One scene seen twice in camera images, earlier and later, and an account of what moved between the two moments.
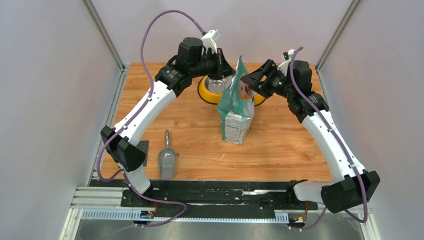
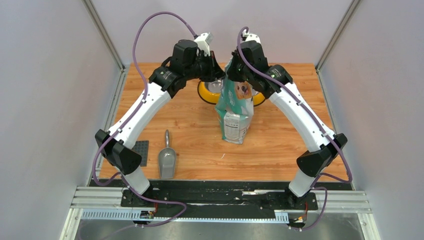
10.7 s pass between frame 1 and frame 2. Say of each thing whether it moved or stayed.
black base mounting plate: stayed
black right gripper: moved
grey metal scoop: stayed
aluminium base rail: stayed
